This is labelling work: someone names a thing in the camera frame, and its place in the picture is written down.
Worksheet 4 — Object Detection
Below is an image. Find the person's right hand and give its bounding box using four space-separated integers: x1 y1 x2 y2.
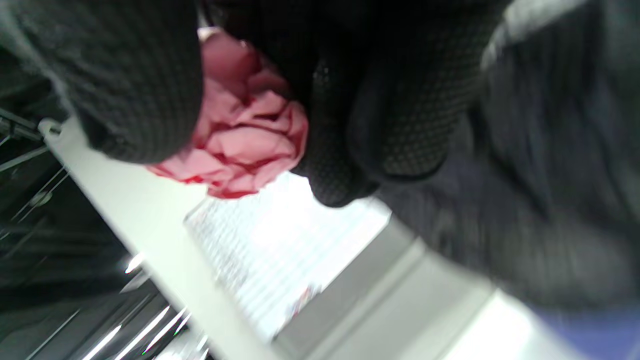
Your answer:
0 0 511 207

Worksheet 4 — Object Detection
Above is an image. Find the white ceiling light panel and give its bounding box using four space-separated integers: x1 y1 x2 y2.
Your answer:
184 172 393 341

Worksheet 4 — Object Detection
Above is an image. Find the pink paper ball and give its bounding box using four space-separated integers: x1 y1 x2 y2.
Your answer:
147 27 309 200

